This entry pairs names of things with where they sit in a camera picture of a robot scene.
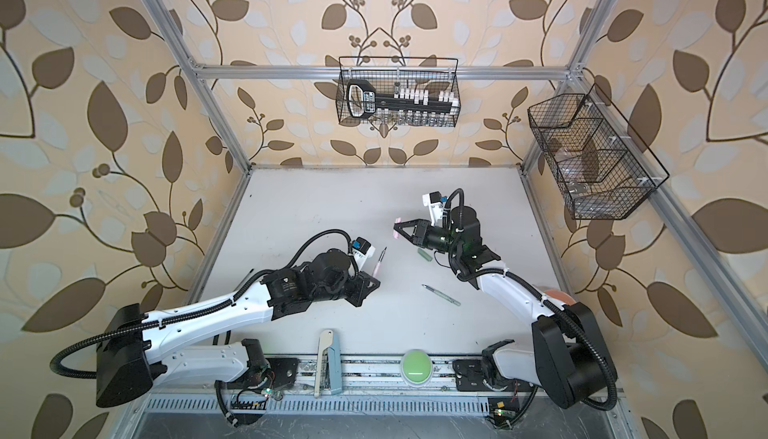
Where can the green round button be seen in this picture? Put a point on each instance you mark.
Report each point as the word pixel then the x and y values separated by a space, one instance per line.
pixel 416 368

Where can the pink pen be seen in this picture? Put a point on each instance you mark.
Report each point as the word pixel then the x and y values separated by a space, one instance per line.
pixel 378 263

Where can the side black wire basket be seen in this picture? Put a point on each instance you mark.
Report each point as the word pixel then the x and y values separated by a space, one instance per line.
pixel 603 168

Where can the black socket set rail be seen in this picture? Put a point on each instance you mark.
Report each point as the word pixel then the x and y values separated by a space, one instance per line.
pixel 363 100

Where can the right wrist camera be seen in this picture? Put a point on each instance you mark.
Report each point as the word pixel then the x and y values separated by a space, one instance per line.
pixel 435 202

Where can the rear black wire basket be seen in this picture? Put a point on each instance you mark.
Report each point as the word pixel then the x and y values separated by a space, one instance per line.
pixel 428 72

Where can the green pen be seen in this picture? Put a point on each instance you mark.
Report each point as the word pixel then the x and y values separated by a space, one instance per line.
pixel 441 295

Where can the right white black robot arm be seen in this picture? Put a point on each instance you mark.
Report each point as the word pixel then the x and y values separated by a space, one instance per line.
pixel 565 353

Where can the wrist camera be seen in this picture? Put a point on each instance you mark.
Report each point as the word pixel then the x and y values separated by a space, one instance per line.
pixel 362 250
pixel 435 202

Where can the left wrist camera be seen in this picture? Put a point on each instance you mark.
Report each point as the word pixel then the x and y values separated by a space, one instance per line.
pixel 362 250

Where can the green pen cap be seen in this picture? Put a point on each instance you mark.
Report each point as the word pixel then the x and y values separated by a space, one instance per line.
pixel 425 255

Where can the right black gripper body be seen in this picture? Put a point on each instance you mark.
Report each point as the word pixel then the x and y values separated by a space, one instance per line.
pixel 440 239

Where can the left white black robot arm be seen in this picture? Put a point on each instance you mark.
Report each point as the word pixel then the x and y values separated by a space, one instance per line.
pixel 140 350

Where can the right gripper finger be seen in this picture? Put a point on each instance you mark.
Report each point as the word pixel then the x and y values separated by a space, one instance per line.
pixel 411 225
pixel 415 238

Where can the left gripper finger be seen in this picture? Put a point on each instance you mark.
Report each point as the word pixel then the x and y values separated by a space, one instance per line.
pixel 356 295
pixel 367 281

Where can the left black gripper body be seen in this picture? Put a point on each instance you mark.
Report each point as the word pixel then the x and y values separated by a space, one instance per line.
pixel 339 291

